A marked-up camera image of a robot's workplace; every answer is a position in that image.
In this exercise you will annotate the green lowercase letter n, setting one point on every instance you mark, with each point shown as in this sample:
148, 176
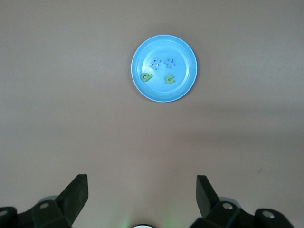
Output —
170, 80

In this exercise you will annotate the brown table cover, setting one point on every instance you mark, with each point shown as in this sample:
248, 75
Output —
71, 95

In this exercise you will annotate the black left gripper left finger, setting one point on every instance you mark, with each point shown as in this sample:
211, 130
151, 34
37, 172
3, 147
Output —
73, 197

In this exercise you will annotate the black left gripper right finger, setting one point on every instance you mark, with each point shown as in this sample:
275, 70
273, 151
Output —
204, 197

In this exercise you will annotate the blue round plate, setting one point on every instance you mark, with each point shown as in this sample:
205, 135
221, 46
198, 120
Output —
183, 71

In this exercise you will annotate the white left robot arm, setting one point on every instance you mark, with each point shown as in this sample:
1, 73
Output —
142, 226

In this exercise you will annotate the blue lowercase letter x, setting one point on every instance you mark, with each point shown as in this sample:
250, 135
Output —
169, 63

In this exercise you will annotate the green lowercase letter p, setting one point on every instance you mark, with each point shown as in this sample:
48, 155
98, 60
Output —
145, 77

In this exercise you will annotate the blue lowercase letter m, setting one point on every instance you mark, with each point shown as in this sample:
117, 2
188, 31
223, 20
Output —
155, 63

